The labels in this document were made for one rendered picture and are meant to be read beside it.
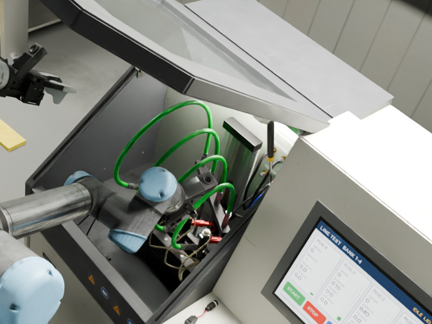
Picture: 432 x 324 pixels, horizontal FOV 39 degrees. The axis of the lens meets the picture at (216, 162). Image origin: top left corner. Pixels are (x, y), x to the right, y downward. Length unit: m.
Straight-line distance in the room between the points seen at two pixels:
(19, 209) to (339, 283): 0.82
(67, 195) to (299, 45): 1.05
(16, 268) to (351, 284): 0.88
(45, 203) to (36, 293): 0.28
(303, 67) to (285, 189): 0.48
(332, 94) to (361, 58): 1.90
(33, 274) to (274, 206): 0.83
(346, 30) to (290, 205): 2.26
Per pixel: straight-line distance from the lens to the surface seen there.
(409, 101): 3.72
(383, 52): 3.68
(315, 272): 1.62
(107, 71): 4.33
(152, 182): 1.30
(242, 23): 2.07
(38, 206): 1.20
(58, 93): 1.77
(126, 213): 1.32
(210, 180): 1.50
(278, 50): 1.98
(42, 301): 1.01
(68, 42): 4.58
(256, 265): 1.73
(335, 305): 1.62
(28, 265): 0.99
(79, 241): 1.96
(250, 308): 1.80
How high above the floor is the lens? 2.47
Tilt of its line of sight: 41 degrees down
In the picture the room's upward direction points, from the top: 17 degrees clockwise
